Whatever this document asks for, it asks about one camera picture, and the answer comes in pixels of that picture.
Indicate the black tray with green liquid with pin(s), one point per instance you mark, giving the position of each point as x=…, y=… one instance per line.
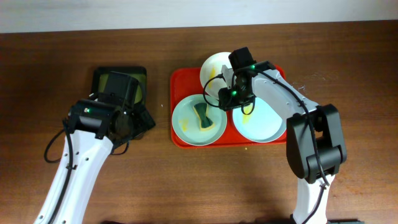
x=122, y=86

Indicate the light blue plate yellow stain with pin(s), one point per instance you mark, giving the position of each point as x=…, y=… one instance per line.
x=258, y=123

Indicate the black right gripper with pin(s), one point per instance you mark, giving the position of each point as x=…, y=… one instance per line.
x=226, y=104

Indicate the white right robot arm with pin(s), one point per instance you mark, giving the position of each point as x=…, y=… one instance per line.
x=315, y=147

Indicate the red plastic tray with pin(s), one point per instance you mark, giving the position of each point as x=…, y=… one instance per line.
x=185, y=82

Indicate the yellow green sponge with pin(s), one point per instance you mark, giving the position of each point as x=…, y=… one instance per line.
x=201, y=111

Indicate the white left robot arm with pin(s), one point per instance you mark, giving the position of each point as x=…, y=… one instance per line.
x=85, y=151

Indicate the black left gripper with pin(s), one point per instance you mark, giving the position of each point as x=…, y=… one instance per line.
x=144, y=121

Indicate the light green plate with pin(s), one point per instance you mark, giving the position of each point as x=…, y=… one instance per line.
x=187, y=124

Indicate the white plate with yellow stain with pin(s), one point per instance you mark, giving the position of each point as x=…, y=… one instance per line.
x=210, y=69

